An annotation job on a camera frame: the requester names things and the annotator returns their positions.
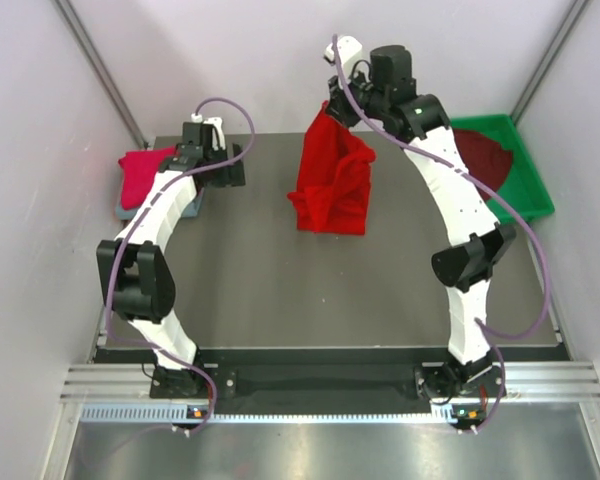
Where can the right corner aluminium post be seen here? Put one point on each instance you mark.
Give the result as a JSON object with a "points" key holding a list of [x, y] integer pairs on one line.
{"points": [[558, 40]]}

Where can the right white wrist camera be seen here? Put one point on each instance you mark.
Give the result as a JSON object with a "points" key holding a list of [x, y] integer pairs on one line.
{"points": [[350, 52]]}

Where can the bright red t-shirt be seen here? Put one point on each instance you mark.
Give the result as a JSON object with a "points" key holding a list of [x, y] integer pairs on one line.
{"points": [[333, 185]]}

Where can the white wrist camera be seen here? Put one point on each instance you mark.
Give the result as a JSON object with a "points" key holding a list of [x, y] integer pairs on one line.
{"points": [[350, 52], [210, 131]]}

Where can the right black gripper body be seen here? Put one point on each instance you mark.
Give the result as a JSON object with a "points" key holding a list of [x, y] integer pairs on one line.
{"points": [[372, 100]]}

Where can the aluminium frame rail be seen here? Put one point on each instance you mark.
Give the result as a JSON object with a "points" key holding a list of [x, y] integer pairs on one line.
{"points": [[532, 382]]}

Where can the folded pink t-shirt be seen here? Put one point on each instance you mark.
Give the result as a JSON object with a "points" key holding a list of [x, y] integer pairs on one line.
{"points": [[139, 169]]}

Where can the green plastic bin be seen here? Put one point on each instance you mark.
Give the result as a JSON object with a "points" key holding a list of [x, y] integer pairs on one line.
{"points": [[523, 189]]}

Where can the left corner aluminium post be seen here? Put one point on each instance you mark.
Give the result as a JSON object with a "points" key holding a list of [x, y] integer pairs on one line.
{"points": [[86, 45]]}

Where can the dark red t-shirt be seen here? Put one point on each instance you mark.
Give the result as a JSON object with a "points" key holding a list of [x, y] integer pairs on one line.
{"points": [[485, 159]]}

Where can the folded grey-blue t-shirt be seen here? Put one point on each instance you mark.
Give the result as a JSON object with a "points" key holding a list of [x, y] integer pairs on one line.
{"points": [[191, 211]]}

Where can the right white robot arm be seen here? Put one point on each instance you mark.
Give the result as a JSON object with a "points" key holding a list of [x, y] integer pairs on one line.
{"points": [[477, 240]]}

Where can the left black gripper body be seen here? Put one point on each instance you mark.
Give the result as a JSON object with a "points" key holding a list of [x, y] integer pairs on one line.
{"points": [[227, 176]]}

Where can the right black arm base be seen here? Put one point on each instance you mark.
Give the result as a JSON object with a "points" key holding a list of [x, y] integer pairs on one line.
{"points": [[441, 383]]}

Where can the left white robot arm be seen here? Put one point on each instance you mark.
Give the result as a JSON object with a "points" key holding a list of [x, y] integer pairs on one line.
{"points": [[136, 281]]}

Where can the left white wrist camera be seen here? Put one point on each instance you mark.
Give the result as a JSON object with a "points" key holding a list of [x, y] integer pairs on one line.
{"points": [[210, 131]]}

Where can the slotted cable duct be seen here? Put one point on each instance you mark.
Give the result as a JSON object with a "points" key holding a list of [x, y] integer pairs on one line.
{"points": [[185, 414]]}

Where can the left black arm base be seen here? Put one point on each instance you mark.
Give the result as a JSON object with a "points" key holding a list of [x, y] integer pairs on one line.
{"points": [[184, 384]]}

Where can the corner aluminium post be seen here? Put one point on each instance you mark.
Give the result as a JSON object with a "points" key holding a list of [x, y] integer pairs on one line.
{"points": [[558, 40], [86, 45]]}

